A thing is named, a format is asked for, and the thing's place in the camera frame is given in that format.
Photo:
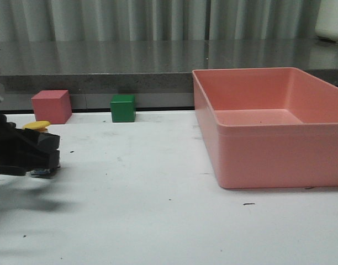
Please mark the pink plastic bin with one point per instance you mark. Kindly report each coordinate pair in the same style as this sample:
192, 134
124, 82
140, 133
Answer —
268, 127

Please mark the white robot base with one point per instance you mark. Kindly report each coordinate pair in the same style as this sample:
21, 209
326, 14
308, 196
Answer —
327, 20

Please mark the pink cube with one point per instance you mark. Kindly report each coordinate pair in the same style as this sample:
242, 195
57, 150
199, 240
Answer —
52, 105

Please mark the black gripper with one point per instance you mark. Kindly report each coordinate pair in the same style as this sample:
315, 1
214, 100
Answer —
10, 141

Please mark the grey stone counter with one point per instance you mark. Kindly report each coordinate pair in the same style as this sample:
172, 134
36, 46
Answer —
157, 73

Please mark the grey curtain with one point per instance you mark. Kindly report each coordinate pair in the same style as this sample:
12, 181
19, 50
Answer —
156, 20

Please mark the yellow push button switch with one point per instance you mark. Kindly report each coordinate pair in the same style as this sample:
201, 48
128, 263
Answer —
41, 126

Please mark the green cube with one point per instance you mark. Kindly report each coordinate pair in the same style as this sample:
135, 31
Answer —
123, 108

